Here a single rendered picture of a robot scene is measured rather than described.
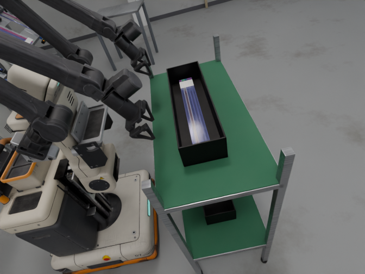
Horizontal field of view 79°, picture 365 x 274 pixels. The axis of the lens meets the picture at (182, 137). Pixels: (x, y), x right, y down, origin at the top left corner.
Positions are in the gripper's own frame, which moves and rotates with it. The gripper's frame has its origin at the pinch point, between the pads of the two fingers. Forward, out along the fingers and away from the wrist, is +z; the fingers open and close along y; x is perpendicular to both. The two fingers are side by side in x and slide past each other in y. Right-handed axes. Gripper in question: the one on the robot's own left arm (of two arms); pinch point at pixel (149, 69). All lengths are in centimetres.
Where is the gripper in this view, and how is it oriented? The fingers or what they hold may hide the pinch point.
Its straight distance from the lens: 114.7
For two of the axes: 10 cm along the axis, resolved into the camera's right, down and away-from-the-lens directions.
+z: 6.1, 5.1, 6.1
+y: -1.3, -7.0, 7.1
